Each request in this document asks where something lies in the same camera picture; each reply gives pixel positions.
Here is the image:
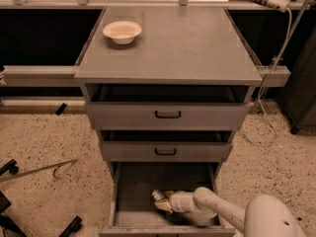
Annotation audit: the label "grey drawer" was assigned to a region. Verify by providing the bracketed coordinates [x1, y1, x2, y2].
[100, 130, 232, 162]
[85, 83, 249, 130]
[99, 162, 236, 237]

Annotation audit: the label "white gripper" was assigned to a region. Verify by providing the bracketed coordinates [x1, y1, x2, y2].
[154, 191, 198, 214]

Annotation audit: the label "middle grey drawer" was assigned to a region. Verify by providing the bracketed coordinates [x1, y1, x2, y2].
[100, 130, 232, 162]

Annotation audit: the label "silver redbull can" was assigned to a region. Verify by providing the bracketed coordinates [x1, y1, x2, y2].
[152, 189, 166, 201]

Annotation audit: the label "bottom grey drawer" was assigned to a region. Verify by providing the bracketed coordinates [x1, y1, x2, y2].
[99, 162, 236, 237]

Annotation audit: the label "grey drawer cabinet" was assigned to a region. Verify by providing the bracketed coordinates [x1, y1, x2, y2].
[74, 5, 264, 237]

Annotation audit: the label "top grey drawer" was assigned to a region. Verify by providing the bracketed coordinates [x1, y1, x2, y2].
[85, 83, 249, 130]

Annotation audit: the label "grey horizontal rail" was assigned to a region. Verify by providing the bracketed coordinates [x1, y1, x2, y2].
[1, 65, 78, 87]

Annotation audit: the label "small black floor bracket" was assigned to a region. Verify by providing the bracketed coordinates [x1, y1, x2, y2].
[55, 103, 67, 116]

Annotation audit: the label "white paper bowl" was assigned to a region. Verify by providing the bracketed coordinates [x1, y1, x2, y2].
[103, 21, 142, 45]

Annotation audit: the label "metal rod with hook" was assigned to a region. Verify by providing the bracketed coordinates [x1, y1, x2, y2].
[0, 159, 78, 183]

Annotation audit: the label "white cable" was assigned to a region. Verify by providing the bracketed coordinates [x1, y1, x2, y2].
[241, 7, 294, 148]

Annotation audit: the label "black stand legs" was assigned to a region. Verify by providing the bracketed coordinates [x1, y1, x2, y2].
[0, 158, 83, 237]

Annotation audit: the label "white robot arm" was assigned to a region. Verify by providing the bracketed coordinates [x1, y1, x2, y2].
[152, 187, 306, 237]

